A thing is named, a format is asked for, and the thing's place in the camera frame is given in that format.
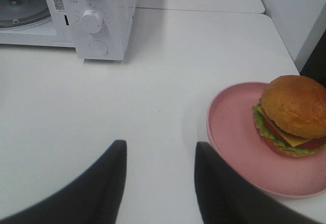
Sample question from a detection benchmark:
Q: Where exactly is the round white door button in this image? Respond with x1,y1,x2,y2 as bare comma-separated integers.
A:
89,41,108,56

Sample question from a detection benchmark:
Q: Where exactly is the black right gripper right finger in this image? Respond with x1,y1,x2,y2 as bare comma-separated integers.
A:
194,142,315,223

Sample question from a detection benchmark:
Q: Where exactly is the white microwave oven body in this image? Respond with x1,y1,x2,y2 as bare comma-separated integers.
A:
1,0,137,61

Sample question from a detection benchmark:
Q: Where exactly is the pink speckled plate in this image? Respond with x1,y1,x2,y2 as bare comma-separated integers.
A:
206,82,325,198

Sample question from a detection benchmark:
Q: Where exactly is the burger with lettuce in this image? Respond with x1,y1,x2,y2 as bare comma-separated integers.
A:
252,75,325,158

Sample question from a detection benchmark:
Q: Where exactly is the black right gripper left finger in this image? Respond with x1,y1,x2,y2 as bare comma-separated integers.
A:
1,140,127,223

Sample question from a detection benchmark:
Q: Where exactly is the glass microwave turntable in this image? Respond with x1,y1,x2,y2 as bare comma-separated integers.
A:
1,0,50,29

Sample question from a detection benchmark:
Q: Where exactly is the white control knob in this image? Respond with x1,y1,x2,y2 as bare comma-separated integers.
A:
80,10,104,34

